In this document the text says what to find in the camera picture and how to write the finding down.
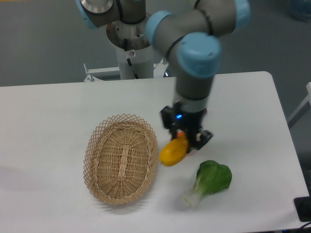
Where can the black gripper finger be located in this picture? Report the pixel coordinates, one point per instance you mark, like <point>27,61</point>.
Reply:
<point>169,118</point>
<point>198,139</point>

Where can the orange tangerine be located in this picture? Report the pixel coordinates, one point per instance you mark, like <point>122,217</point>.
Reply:
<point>181,133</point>

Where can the black device at table edge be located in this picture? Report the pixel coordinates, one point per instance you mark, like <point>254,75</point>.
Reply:
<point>303,208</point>

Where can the white metal frame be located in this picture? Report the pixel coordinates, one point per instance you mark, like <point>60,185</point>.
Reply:
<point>301,109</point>

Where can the yellow mango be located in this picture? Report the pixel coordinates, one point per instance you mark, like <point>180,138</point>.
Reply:
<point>174,152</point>

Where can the woven wicker basket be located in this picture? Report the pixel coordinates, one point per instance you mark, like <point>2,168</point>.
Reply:
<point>120,160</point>

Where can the green bok choy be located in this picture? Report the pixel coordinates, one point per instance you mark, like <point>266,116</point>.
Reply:
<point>211,178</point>

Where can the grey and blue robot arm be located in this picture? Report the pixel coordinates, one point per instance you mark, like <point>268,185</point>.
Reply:
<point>189,42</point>

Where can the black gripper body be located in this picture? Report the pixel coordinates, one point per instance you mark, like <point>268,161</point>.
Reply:
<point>190,121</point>

